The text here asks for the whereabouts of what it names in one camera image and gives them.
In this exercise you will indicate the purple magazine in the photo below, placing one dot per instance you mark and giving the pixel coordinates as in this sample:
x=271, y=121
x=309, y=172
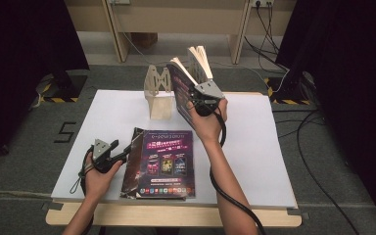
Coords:
x=168, y=163
x=181, y=88

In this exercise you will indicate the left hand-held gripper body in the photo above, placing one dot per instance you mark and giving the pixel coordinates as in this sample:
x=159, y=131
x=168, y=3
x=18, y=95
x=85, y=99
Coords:
x=101, y=153

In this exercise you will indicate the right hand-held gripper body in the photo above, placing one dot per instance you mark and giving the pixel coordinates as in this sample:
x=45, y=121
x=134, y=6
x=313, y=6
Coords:
x=209, y=94

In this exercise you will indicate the white table sheet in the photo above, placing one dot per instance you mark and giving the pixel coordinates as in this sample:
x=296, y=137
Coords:
x=111, y=111

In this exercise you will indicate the light wooden desk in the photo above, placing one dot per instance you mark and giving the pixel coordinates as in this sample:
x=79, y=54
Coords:
x=182, y=19

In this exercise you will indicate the white wall outlet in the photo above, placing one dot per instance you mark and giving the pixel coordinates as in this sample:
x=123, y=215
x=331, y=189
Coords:
x=262, y=2

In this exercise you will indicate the white picture-grid magazine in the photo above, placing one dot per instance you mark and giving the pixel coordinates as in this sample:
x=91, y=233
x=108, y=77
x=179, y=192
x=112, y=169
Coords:
x=202, y=63

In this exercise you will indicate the brown cardboard box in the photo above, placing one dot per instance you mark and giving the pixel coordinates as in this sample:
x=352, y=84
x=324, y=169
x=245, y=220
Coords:
x=145, y=39

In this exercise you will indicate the black curtain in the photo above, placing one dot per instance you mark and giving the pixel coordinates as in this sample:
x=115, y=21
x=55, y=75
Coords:
x=349, y=81
x=19, y=65

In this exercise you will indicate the person's left hand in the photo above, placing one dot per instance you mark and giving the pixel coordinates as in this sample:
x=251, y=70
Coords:
x=99, y=182

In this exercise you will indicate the wooden expandable book rack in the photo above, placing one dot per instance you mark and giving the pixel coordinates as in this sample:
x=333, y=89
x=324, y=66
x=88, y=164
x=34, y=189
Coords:
x=160, y=101

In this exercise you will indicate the stand base with striped tape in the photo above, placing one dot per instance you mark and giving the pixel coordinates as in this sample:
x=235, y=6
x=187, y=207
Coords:
x=289, y=93
x=63, y=88

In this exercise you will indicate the person's right hand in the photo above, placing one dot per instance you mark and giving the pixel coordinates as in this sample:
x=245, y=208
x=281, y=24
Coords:
x=209, y=127

